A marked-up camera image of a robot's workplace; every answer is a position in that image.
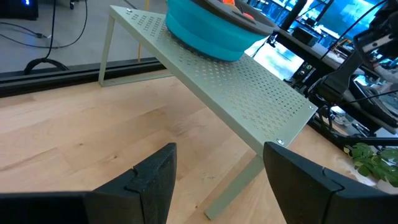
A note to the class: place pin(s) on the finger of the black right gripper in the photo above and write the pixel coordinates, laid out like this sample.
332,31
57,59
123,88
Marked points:
337,79

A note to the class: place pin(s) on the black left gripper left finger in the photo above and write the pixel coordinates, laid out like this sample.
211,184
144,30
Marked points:
124,208

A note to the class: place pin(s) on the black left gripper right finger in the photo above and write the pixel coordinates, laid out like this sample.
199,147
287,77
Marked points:
311,202

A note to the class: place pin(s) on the large red toy mango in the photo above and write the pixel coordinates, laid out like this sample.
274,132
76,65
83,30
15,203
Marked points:
248,15

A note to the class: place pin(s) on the blue bowl with grey rim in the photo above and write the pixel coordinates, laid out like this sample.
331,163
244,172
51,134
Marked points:
202,34

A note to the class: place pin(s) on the green potted plant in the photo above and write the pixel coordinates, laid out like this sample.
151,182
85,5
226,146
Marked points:
376,163

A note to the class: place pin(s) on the green perforated metal shelf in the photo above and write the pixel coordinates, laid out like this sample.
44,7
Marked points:
233,87

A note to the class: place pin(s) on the black computer with blue lights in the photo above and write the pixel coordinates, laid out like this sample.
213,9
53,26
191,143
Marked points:
18,8

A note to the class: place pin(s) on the black aluminium rig frame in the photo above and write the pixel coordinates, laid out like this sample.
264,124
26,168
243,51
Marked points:
62,76

